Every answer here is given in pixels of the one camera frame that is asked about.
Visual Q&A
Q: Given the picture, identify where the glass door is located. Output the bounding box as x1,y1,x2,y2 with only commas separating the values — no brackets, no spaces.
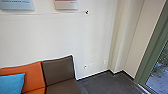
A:
134,0,168,94

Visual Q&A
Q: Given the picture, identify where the light blue wall poster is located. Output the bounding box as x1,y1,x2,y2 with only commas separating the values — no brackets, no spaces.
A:
0,0,36,11

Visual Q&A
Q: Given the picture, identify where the orange sofa seat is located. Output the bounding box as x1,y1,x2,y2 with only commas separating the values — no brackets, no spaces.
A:
0,61,47,94

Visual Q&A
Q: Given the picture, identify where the small black wall mount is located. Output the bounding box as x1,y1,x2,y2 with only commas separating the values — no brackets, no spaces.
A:
84,9,91,15

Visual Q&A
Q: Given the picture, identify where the brown sofa seat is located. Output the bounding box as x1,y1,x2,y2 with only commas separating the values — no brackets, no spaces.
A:
41,55,90,94

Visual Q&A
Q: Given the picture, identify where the white socket with dark centre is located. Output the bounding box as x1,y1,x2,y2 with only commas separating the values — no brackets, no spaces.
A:
83,64,89,70

